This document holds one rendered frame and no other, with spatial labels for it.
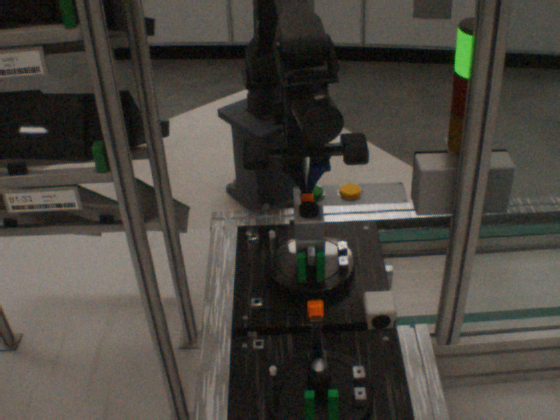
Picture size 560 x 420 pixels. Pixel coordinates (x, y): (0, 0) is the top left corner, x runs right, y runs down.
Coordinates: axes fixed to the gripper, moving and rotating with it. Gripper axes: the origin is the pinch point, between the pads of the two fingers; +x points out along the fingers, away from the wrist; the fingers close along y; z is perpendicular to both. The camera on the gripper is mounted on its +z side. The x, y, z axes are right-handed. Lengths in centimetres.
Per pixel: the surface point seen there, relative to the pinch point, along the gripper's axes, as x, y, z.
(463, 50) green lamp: -29.7, -16.9, -20.2
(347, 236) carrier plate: 12.5, -6.7, 0.7
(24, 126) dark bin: -24.3, 32.0, -22.7
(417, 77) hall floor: 110, -74, 262
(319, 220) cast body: 1.0, -1.5, -9.4
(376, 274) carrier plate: 12.5, -10.4, -9.0
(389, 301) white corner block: 10.4, -11.2, -17.2
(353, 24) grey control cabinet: 85, -39, 285
